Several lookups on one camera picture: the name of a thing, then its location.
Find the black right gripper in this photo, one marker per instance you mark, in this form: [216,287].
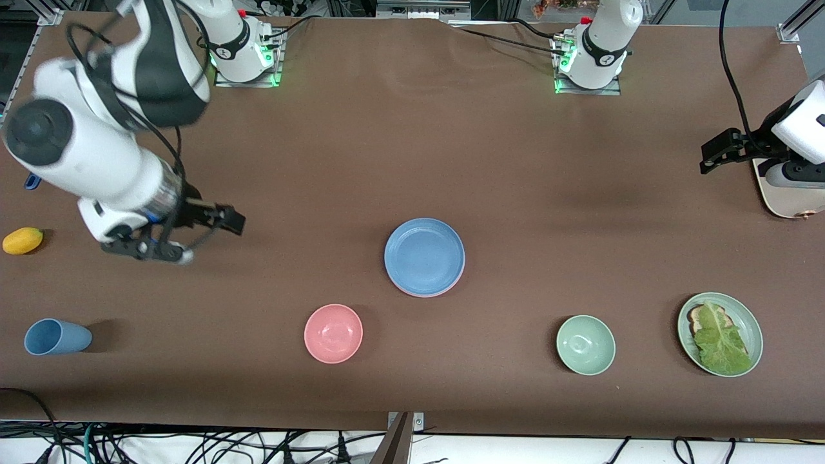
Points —
[194,212]

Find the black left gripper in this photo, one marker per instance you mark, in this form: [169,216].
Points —
[751,143]

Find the blue plate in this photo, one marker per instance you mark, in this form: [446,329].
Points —
[424,254]

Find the pink plate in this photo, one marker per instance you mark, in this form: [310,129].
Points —
[425,296]

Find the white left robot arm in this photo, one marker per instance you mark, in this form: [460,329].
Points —
[602,38]

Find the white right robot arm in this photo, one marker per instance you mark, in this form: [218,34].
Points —
[97,161]

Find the beige toaster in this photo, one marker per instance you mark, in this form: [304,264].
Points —
[789,206]

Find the small pink bowl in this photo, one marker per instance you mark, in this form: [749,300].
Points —
[333,334]

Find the toasted bread slice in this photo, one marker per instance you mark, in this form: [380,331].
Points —
[695,316]

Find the green plate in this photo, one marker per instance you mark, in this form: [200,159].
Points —
[751,322]

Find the brown table cover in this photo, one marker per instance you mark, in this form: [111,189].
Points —
[387,129]

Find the green lettuce leaf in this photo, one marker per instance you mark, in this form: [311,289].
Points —
[722,345]

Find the yellow lemon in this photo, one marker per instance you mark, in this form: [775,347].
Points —
[22,240]

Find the blue plastic cup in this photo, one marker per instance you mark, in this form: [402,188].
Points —
[58,337]

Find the orange plant decoration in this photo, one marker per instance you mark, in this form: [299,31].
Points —
[554,6]

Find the small green bowl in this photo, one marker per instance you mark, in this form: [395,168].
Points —
[585,345]

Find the dark brown beam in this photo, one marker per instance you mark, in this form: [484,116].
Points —
[394,444]

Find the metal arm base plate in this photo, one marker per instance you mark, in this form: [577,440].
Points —
[612,91]
[258,82]

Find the small metal edge bracket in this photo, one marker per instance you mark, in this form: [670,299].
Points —
[419,422]

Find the grey metal frame bracket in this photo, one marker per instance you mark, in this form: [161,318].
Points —
[422,8]

